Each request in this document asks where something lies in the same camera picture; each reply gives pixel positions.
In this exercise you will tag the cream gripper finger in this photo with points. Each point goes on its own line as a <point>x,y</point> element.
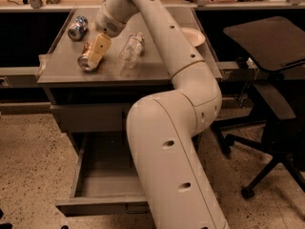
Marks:
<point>99,47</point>

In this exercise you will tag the blue silver soda can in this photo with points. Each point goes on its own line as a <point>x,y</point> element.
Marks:
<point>78,28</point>

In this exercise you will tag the white bowl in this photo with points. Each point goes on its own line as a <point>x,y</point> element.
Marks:
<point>194,36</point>

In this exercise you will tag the closed upper drawer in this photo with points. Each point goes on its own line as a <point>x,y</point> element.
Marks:
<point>87,118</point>

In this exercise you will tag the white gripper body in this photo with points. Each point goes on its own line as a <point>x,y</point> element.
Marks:
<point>106,25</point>

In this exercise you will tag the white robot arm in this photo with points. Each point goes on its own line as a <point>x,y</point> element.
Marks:
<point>160,127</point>

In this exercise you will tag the orange soda can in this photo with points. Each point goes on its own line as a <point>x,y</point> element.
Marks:
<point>83,58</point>

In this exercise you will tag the clear plastic bottle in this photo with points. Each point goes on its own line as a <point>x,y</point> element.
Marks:
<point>132,50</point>

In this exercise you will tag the open middle drawer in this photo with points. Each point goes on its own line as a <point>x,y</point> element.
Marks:
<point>105,180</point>

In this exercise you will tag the black office chair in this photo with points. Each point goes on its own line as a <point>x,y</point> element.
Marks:
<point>276,122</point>

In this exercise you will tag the grey drawer cabinet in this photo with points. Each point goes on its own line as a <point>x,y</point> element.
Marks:
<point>152,76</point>

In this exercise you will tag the long background workbench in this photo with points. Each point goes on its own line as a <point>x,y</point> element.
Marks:
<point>19,70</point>

